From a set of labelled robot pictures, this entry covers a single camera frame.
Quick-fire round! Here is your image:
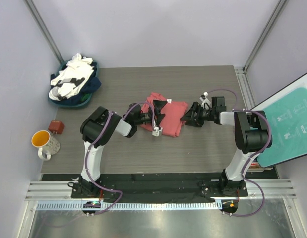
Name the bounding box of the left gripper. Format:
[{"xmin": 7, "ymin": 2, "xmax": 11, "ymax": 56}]
[{"xmin": 135, "ymin": 101, "xmax": 167, "ymax": 128}]

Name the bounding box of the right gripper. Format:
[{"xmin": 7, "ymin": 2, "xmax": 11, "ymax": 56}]
[{"xmin": 180, "ymin": 102, "xmax": 215, "ymax": 127}]

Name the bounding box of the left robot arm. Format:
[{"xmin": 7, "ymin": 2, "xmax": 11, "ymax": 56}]
[{"xmin": 73, "ymin": 100, "xmax": 168, "ymax": 198}]

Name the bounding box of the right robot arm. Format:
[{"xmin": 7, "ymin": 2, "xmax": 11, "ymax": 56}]
[{"xmin": 181, "ymin": 97, "xmax": 272, "ymax": 198}]

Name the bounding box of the green garment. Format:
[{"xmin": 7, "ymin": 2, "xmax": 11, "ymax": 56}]
[{"xmin": 80, "ymin": 94, "xmax": 91, "ymax": 103}]

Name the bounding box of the red book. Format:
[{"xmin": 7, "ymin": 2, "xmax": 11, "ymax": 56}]
[{"xmin": 248, "ymin": 162, "xmax": 274, "ymax": 172}]

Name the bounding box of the white t-shirt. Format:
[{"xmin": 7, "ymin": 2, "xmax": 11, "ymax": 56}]
[{"xmin": 49, "ymin": 53, "xmax": 94, "ymax": 101}]

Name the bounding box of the teal instruction board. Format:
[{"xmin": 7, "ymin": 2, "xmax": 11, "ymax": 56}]
[{"xmin": 253, "ymin": 73, "xmax": 307, "ymax": 168}]

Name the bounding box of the small red box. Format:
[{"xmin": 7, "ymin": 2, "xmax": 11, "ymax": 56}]
[{"xmin": 48, "ymin": 120, "xmax": 65, "ymax": 135}]

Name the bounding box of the teal laundry basket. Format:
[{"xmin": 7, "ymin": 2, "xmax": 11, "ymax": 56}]
[{"xmin": 47, "ymin": 61, "xmax": 102, "ymax": 108}]

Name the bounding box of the white mug orange inside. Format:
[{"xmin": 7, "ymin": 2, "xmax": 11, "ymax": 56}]
[{"xmin": 31, "ymin": 130, "xmax": 61, "ymax": 161}]

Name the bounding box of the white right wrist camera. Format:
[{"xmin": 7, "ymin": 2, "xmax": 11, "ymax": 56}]
[{"xmin": 199, "ymin": 92, "xmax": 211, "ymax": 109}]

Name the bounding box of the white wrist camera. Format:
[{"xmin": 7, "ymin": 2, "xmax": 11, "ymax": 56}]
[
  {"xmin": 152, "ymin": 126, "xmax": 163, "ymax": 137},
  {"xmin": 199, "ymin": 92, "xmax": 211, "ymax": 109}
]

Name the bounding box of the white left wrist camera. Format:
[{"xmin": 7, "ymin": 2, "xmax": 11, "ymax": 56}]
[{"xmin": 152, "ymin": 126, "xmax": 163, "ymax": 137}]

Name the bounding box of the aluminium frame rail right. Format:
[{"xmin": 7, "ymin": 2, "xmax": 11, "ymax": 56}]
[{"xmin": 234, "ymin": 67, "xmax": 255, "ymax": 109}]

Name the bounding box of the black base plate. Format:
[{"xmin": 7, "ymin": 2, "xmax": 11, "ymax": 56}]
[{"xmin": 70, "ymin": 173, "xmax": 248, "ymax": 199}]

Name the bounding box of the aluminium front rail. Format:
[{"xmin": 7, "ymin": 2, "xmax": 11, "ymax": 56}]
[{"xmin": 25, "ymin": 179, "xmax": 296, "ymax": 213}]

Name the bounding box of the right aluminium corner post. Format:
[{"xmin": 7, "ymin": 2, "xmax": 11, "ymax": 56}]
[{"xmin": 243, "ymin": 0, "xmax": 289, "ymax": 73}]

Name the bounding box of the aluminium corner post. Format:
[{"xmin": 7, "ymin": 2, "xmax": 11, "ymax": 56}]
[
  {"xmin": 243, "ymin": 0, "xmax": 289, "ymax": 73},
  {"xmin": 23, "ymin": 0, "xmax": 64, "ymax": 63}
]

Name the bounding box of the left aluminium corner post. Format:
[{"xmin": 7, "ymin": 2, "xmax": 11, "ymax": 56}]
[{"xmin": 23, "ymin": 0, "xmax": 64, "ymax": 63}]

